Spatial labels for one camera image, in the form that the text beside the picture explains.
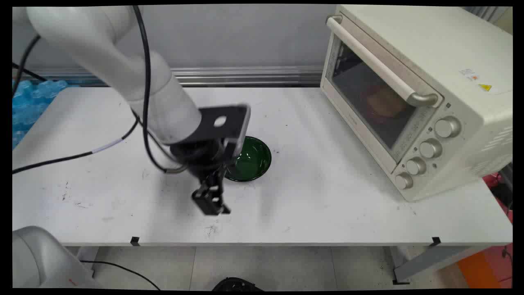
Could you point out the red bowl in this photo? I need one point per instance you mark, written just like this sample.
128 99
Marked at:
365 107

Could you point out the black round floor object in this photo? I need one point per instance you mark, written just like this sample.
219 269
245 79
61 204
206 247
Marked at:
236 284

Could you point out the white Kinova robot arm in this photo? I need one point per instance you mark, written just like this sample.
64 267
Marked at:
102 41

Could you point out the grey rounded robot base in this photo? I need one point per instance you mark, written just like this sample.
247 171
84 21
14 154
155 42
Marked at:
41 258

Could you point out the blue water bottle pack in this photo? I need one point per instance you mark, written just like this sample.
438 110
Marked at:
30 106

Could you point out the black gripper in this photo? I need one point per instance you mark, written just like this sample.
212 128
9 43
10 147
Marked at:
200 157

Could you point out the dark green bowl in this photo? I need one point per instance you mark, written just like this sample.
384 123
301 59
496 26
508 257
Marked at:
251 162

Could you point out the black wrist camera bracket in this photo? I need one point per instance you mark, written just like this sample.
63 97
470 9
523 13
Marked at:
213 121

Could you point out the aluminium wall rail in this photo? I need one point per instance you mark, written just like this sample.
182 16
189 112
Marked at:
245 76

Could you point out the red object beside table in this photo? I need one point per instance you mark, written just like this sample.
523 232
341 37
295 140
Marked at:
497 192

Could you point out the grey table leg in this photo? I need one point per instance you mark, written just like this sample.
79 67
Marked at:
434 260

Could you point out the yellow warning sticker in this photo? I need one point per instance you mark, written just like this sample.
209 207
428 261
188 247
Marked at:
485 87

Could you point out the cream toaster oven body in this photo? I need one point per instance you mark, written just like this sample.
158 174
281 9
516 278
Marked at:
450 49

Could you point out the large silver oven knob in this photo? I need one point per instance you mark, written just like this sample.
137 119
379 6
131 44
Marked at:
447 127

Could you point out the orange floor object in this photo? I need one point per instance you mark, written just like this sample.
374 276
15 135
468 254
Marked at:
483 272

